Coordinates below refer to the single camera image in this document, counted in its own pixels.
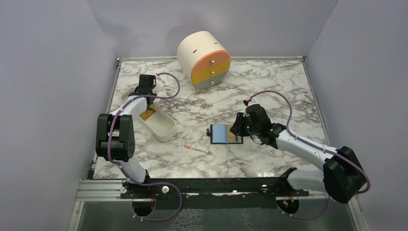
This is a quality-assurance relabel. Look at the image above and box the black card holder wallet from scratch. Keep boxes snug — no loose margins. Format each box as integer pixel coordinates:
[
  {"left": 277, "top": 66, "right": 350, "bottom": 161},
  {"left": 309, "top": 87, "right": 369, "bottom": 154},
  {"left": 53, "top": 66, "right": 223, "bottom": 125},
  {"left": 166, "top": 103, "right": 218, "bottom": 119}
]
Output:
[{"left": 206, "top": 124, "right": 243, "bottom": 144}]

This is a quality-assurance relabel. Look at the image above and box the cream round drawer cabinet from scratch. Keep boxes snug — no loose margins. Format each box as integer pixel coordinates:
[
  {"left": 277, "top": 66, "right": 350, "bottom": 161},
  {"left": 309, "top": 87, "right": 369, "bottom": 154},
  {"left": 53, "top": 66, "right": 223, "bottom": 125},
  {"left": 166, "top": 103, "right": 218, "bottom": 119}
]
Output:
[{"left": 177, "top": 31, "right": 231, "bottom": 90}]

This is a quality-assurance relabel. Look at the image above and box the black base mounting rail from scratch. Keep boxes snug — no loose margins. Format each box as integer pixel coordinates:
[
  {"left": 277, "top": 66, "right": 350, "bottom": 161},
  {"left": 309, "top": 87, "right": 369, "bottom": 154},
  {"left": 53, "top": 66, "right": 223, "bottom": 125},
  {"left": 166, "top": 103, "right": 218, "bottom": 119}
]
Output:
[{"left": 120, "top": 177, "right": 309, "bottom": 210}]

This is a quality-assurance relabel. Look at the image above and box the white oblong tray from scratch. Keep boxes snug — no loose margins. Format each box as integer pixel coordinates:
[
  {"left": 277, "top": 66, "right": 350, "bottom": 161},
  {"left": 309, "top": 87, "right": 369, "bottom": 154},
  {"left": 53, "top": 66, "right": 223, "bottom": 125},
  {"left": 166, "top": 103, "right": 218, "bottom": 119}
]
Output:
[{"left": 121, "top": 98, "right": 176, "bottom": 142}]

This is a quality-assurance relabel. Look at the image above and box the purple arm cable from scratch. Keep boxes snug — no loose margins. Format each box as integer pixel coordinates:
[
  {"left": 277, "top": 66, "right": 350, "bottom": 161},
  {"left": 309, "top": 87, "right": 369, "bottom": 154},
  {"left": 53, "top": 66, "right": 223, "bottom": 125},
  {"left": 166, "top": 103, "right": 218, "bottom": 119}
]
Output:
[
  {"left": 242, "top": 90, "right": 371, "bottom": 221},
  {"left": 106, "top": 72, "right": 183, "bottom": 223}
]

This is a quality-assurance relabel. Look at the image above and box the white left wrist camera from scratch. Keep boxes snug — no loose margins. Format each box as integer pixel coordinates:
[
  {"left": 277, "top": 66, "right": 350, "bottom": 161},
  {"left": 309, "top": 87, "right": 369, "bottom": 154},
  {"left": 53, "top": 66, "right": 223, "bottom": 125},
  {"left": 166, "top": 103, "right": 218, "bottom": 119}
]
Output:
[{"left": 153, "top": 74, "right": 165, "bottom": 96}]

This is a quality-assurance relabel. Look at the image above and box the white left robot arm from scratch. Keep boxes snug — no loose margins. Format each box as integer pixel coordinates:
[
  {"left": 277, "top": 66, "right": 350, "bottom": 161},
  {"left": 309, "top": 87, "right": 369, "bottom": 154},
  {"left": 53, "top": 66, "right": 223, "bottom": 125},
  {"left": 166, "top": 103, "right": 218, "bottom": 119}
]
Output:
[{"left": 95, "top": 74, "right": 157, "bottom": 198}]

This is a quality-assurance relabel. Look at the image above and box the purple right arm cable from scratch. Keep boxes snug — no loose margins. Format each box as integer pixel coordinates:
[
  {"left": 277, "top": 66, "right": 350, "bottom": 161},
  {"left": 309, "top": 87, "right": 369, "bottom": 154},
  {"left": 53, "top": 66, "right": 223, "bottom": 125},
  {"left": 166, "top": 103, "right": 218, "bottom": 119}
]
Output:
[{"left": 242, "top": 90, "right": 371, "bottom": 221}]

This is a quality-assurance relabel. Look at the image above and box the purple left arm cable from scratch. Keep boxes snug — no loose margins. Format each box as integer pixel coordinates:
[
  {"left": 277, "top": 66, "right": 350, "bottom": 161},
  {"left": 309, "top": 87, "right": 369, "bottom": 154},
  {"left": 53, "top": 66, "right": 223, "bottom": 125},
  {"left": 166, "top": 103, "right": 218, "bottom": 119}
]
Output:
[{"left": 106, "top": 72, "right": 183, "bottom": 223}]

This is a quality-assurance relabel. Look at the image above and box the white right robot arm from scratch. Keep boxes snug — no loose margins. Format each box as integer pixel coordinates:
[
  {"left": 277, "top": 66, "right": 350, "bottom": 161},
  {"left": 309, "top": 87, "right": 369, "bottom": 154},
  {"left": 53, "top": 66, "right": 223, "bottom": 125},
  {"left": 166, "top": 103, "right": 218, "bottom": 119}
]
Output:
[{"left": 230, "top": 104, "right": 368, "bottom": 204}]

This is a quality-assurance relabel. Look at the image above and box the orange capped syringe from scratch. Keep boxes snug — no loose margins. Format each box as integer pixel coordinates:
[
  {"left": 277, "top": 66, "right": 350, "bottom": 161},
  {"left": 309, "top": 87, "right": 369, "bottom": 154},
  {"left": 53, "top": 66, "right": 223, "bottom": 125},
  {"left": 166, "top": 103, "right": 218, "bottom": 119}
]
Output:
[{"left": 184, "top": 144, "right": 212, "bottom": 154}]

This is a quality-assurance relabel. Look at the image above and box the stack of cards in tray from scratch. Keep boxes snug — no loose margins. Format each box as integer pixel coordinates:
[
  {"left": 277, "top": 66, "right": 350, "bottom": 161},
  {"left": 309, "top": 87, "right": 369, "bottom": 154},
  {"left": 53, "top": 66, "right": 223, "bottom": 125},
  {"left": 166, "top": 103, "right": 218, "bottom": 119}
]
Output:
[{"left": 139, "top": 109, "right": 156, "bottom": 121}]

